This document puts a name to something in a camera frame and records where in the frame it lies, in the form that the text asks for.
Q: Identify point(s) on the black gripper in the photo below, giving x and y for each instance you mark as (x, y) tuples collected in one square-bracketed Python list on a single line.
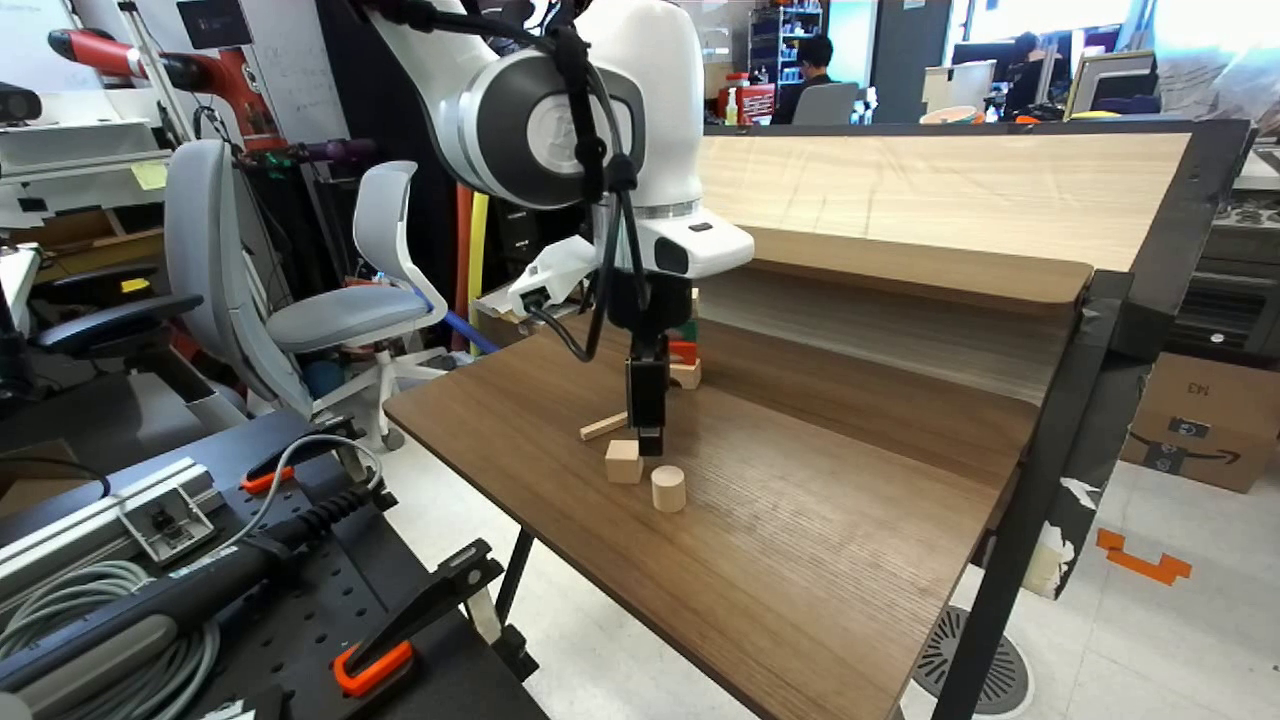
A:
[(654, 306)]

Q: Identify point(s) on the small wooden cube block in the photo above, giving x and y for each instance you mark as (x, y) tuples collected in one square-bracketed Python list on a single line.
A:
[(623, 464)]

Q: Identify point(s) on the orange wooden arch block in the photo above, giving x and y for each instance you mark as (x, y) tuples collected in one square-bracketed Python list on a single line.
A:
[(686, 354)]

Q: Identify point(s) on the flat wooden stick block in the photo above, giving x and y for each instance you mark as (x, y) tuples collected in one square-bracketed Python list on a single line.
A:
[(603, 427)]

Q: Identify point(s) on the wooden cylinder block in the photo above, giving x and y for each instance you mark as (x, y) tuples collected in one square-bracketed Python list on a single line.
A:
[(671, 490)]

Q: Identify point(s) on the stack of boxes and papers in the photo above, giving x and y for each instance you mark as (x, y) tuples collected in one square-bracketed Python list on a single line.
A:
[(499, 330)]

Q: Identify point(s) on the yellow foam noodle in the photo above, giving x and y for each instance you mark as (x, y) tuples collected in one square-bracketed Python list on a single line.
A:
[(476, 254)]

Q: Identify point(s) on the orange foam noodle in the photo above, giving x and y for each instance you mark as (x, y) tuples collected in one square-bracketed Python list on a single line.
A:
[(461, 266)]

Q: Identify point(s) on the pale desk rear panel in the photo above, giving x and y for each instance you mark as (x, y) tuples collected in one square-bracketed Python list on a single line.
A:
[(881, 342)]

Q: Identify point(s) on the brown wooden desk shelf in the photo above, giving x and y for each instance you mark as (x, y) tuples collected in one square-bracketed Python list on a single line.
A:
[(921, 275)]

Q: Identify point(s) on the white office chair grey seat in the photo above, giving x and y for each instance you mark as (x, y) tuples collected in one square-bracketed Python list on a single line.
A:
[(382, 235)]

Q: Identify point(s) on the grey chair back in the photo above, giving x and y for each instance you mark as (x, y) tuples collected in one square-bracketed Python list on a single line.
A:
[(828, 105)]

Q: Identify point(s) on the light wooden back panel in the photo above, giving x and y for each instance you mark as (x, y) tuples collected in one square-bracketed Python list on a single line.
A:
[(934, 194)]

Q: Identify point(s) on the seated person dark hair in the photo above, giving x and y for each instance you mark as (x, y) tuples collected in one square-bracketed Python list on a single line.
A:
[(811, 63)]

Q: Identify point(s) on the round floor drain grate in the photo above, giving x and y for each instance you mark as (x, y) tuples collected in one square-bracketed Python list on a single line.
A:
[(995, 674)]

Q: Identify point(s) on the grey high-back office chair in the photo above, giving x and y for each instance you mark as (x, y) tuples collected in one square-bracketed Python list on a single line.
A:
[(215, 266)]

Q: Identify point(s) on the yellow sticky note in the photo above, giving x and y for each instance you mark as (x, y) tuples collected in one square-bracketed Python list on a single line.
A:
[(148, 172)]

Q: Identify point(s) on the large printed cardboard box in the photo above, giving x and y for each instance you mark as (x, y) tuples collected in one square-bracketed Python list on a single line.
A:
[(1201, 421)]

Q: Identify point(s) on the silver computer monitor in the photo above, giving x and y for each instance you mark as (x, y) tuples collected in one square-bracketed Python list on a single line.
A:
[(1113, 80)]

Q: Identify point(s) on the red and white machine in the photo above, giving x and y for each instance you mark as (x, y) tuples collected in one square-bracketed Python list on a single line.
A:
[(94, 55)]

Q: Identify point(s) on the silver wrist camera bar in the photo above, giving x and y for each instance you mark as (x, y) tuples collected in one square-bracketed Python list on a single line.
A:
[(555, 275)]

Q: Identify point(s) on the black metal desk frame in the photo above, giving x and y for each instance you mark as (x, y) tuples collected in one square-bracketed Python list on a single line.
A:
[(1053, 441)]

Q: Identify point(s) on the aluminium extrusion rail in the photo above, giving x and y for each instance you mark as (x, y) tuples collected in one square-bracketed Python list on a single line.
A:
[(83, 513)]

